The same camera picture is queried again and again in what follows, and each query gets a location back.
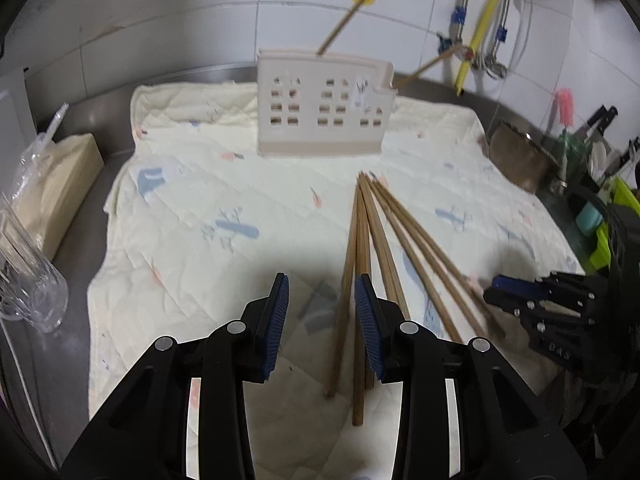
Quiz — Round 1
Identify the black handled knife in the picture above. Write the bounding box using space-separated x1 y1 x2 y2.
582 105 619 141
620 137 640 172

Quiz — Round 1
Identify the yellow gas hose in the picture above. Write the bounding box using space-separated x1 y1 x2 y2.
454 0 521 97

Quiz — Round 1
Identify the pink bottle brush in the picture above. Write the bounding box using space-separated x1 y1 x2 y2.
552 88 574 133

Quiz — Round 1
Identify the cream printed quilted mat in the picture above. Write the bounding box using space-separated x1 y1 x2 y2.
87 82 586 421

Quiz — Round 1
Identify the metal pot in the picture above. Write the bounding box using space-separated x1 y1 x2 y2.
487 120 561 194

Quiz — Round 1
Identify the teal cup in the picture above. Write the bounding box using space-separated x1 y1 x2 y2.
575 204 604 235

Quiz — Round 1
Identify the green plastic rack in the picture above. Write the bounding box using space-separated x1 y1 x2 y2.
589 175 640 271

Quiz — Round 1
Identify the dark patterned cloth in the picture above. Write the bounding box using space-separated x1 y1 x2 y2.
557 370 608 441

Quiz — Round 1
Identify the long brown wooden chopstick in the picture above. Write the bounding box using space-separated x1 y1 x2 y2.
396 45 466 88
316 1 362 56

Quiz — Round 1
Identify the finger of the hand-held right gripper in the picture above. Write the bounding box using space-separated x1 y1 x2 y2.
484 271 603 311
520 305 596 361

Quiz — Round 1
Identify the metal gas valve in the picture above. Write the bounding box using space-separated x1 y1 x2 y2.
437 34 476 67
480 52 509 79

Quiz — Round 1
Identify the cream plastic utensil holder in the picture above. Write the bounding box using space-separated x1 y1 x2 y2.
256 49 398 161

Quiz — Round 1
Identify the green glass bottle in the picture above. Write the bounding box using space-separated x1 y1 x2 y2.
552 130 588 196

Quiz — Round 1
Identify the clear plastic wrapper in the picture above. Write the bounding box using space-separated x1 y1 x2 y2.
10 102 70 206

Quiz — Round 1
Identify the bundle of wooden chopsticks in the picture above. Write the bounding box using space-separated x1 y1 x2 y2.
324 171 507 427

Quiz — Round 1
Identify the wrapped pack of paper napkins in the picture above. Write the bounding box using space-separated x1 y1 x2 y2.
12 132 105 257

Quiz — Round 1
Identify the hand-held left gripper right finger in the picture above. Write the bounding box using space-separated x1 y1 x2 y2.
354 273 591 480

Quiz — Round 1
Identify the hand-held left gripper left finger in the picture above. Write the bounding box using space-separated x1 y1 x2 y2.
60 272 291 480

